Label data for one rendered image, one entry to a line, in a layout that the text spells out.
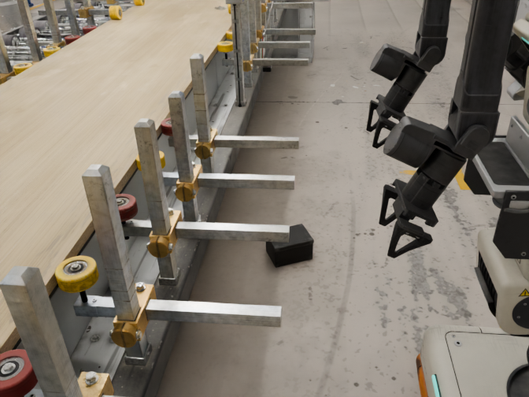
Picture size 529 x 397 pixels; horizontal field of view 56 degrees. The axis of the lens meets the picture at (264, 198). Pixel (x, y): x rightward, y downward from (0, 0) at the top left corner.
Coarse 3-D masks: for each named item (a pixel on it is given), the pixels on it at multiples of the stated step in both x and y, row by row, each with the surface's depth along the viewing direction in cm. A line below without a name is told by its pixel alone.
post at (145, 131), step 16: (144, 128) 104; (144, 144) 106; (144, 160) 108; (160, 160) 111; (144, 176) 110; (160, 176) 111; (160, 192) 112; (160, 208) 114; (160, 224) 116; (160, 272) 124; (176, 272) 127
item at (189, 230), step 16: (128, 224) 124; (144, 224) 123; (192, 224) 123; (208, 224) 123; (224, 224) 122; (240, 224) 122; (256, 224) 122; (256, 240) 121; (272, 240) 121; (288, 240) 120
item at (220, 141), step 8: (192, 136) 166; (216, 136) 165; (224, 136) 165; (232, 136) 165; (240, 136) 165; (248, 136) 165; (256, 136) 164; (264, 136) 164; (168, 144) 166; (192, 144) 166; (216, 144) 165; (224, 144) 164; (232, 144) 164; (240, 144) 164; (248, 144) 163; (256, 144) 163; (264, 144) 163; (272, 144) 162; (280, 144) 162; (288, 144) 162; (296, 144) 161
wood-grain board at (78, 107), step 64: (192, 0) 356; (64, 64) 227; (128, 64) 224; (0, 128) 164; (64, 128) 163; (128, 128) 161; (0, 192) 128; (64, 192) 127; (0, 256) 105; (64, 256) 104; (0, 320) 89
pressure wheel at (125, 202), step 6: (120, 198) 121; (126, 198) 123; (132, 198) 122; (120, 204) 121; (126, 204) 120; (132, 204) 120; (120, 210) 118; (126, 210) 119; (132, 210) 120; (120, 216) 119; (126, 216) 119; (132, 216) 121
